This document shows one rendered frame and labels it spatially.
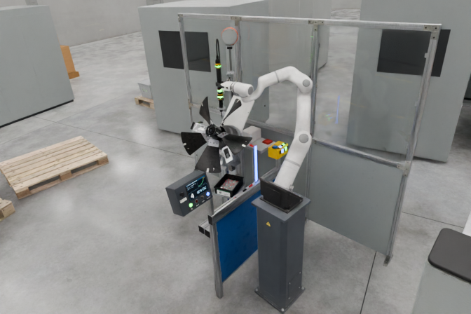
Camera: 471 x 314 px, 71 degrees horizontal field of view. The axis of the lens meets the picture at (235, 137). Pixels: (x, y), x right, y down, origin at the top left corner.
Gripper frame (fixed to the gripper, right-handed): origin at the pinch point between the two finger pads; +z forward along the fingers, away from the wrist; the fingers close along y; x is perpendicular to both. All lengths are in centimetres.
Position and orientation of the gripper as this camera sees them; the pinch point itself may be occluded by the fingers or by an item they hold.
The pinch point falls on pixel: (219, 83)
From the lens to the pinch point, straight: 264.2
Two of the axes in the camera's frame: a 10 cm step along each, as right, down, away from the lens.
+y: 6.6, -3.6, 6.6
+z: -7.5, -2.6, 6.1
